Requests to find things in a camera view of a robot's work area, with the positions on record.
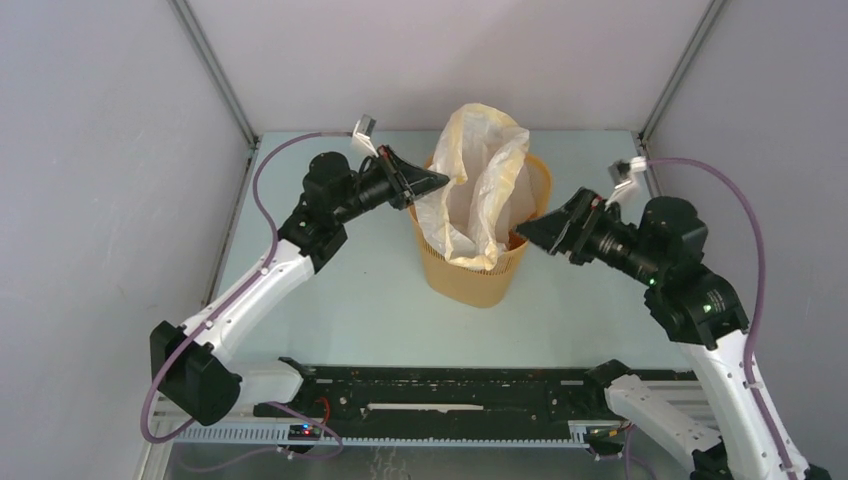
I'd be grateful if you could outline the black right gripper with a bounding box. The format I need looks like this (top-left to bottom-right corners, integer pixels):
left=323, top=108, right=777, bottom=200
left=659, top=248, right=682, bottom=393
left=511, top=183, right=661, bottom=283

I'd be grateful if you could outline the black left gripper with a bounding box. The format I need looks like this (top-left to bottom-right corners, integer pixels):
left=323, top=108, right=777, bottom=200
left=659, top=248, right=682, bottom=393
left=333, top=145, right=449, bottom=225

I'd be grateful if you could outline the translucent cream trash bag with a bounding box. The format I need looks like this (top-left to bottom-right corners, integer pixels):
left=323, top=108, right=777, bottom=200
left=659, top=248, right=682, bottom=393
left=415, top=103, right=536, bottom=271

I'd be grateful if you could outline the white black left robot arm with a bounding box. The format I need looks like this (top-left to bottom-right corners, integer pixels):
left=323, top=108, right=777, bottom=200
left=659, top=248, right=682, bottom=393
left=150, top=146, right=449, bottom=426

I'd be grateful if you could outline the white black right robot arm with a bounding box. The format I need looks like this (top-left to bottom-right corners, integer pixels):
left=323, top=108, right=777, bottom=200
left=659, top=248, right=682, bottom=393
left=515, top=188, right=828, bottom=479

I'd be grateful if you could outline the orange slotted plastic trash bin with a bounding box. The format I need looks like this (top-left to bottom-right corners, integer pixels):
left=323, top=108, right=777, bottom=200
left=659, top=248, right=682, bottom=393
left=409, top=153, right=553, bottom=308

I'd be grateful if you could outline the small electronics board with leds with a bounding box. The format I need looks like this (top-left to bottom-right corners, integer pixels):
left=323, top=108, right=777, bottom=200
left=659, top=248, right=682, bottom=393
left=287, top=424, right=323, bottom=441

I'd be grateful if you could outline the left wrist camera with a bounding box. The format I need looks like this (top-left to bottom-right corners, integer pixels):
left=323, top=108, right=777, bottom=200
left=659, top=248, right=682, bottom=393
left=351, top=115, right=378, bottom=157

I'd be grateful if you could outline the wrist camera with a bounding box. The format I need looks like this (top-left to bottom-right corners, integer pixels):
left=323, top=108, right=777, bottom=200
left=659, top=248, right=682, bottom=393
left=607, top=156, right=647, bottom=206
left=351, top=115, right=378, bottom=157

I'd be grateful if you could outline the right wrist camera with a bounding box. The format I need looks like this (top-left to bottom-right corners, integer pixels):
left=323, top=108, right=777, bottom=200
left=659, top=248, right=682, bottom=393
left=607, top=156, right=647, bottom=206

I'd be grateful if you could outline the aluminium frame post right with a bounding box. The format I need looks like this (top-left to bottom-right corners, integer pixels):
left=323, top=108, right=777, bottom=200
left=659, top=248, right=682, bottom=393
left=637, top=0, right=731, bottom=146

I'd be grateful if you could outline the aluminium frame post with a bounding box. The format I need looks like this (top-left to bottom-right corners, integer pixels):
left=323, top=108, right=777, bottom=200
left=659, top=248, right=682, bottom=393
left=168, top=0, right=259, bottom=148
left=637, top=0, right=731, bottom=146

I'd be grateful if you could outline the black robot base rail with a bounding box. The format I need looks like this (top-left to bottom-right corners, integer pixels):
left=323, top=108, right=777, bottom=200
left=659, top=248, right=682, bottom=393
left=286, top=360, right=632, bottom=448

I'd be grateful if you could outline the aluminium frame post left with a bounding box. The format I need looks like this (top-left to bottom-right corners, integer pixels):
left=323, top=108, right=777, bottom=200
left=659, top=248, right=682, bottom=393
left=168, top=0, right=259, bottom=148

